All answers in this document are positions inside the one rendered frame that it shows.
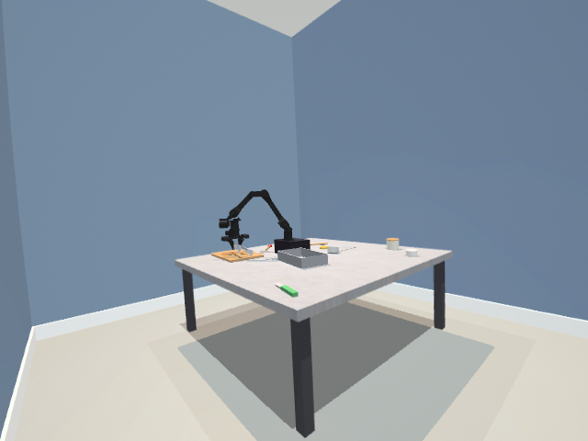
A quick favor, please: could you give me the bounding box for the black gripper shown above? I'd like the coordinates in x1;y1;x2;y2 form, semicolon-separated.
221;227;249;250

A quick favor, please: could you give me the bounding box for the light wooden board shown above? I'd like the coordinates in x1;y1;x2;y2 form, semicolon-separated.
210;249;264;263

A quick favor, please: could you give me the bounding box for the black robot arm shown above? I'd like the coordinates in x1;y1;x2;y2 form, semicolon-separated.
219;189;294;241

